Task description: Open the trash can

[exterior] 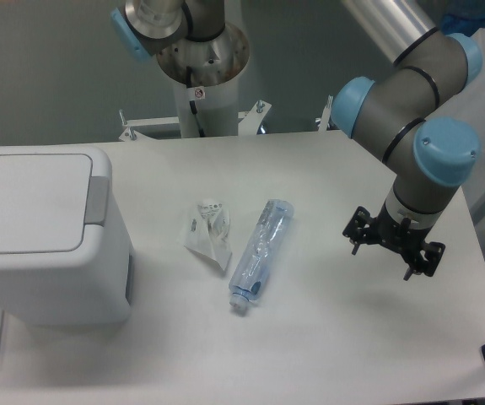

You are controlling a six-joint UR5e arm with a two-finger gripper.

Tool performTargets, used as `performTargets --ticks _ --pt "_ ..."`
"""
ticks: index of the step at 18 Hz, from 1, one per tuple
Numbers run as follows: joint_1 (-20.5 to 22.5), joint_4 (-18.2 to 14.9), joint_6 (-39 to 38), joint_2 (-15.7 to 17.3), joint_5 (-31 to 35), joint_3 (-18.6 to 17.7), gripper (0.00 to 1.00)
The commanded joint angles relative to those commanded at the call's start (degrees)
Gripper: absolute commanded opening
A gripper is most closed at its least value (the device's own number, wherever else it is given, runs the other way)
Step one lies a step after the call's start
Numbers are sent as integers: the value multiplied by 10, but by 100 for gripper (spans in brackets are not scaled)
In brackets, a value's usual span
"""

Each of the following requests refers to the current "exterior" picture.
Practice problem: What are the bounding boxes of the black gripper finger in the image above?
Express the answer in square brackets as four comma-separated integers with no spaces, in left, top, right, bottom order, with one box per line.
[342,206,372,256]
[402,241,445,281]

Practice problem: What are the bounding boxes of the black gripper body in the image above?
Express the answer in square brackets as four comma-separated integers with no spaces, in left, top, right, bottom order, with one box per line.
[367,210,431,259]

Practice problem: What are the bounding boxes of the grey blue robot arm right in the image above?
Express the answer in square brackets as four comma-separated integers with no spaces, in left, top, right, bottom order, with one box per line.
[331,1,482,263]

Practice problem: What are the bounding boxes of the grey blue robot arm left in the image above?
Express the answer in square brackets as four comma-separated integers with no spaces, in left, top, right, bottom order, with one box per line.
[111,1,445,276]

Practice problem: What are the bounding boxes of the white plastic trash can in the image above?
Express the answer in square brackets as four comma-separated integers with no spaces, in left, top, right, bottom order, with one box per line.
[0,145,133,325]

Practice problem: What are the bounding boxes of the white trash can lid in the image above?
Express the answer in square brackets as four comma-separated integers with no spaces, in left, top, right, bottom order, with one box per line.
[0,154,110,254]

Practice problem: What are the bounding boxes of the crushed clear plastic bottle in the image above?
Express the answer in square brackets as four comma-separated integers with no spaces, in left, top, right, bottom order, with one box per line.
[229,199,294,315]

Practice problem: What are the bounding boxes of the crumpled white paper wrapper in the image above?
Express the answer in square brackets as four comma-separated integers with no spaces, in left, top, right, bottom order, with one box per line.
[180,198,232,273]

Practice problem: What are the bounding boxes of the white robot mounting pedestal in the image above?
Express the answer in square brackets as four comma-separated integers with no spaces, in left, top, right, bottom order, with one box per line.
[117,23,272,143]

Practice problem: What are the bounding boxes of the black cable on pedestal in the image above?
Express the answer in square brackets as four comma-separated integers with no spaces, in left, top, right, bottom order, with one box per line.
[185,65,206,138]

